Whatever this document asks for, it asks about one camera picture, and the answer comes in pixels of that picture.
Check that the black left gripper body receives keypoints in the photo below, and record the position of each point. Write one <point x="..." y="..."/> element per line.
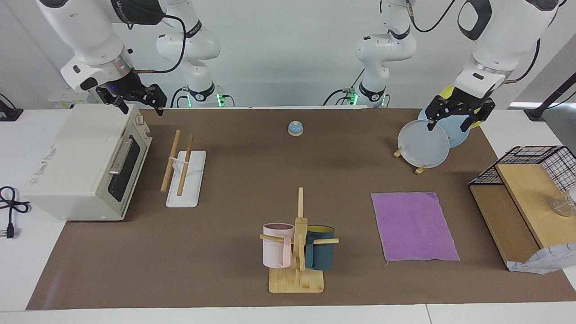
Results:
<point x="465" y="101"/>

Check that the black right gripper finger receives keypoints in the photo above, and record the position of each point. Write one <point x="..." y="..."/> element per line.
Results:
<point x="112" y="99"/>
<point x="156" y="95"/>

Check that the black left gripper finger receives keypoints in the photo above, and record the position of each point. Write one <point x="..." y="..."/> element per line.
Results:
<point x="477" y="116"/>
<point x="437" y="110"/>

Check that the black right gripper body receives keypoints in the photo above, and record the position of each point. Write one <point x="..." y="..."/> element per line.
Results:
<point x="123" y="85"/>

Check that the purple and grey towel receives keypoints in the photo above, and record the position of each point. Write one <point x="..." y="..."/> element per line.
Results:
<point x="414" y="225"/>

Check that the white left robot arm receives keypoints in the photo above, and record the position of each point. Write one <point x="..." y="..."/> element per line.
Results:
<point x="508" y="36"/>

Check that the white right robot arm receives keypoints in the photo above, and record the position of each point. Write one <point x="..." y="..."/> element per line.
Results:
<point x="85" y="31"/>

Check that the wooden plate rack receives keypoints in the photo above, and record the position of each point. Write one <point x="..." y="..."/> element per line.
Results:
<point x="420" y="170"/>

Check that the white towel rack wooden bars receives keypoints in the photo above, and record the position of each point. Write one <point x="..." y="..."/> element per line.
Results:
<point x="189" y="180"/>

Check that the yellow plate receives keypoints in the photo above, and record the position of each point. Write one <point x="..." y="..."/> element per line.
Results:
<point x="446" y="92"/>

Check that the light blue plate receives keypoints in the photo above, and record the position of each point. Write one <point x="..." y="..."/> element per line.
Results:
<point x="456" y="132"/>

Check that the pale grey plate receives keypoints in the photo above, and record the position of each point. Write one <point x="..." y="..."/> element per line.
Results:
<point x="423" y="146"/>

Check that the white power box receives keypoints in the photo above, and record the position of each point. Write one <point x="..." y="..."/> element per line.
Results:
<point x="63" y="101"/>

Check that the beige toaster oven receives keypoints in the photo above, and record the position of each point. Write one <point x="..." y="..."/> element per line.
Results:
<point x="76" y="162"/>

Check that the wooden shelf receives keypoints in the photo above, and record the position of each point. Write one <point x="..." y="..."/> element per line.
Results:
<point x="504" y="216"/>

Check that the clear glass cup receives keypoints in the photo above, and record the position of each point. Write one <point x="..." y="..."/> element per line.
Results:
<point x="564" y="207"/>

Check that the brown table mat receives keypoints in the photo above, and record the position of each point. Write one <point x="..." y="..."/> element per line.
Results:
<point x="225" y="202"/>

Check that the blue service bell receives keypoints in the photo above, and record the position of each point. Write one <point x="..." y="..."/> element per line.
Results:
<point x="295" y="129"/>

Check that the dark teal mug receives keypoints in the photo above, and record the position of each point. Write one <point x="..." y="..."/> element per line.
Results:
<point x="321" y="256"/>

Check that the pink mug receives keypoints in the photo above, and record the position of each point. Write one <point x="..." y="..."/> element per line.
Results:
<point x="272" y="252"/>

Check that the wooden mug tree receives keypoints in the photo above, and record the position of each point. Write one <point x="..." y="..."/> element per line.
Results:
<point x="297" y="281"/>

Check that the black clamp mount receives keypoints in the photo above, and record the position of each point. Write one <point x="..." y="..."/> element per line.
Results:
<point x="9" y="113"/>

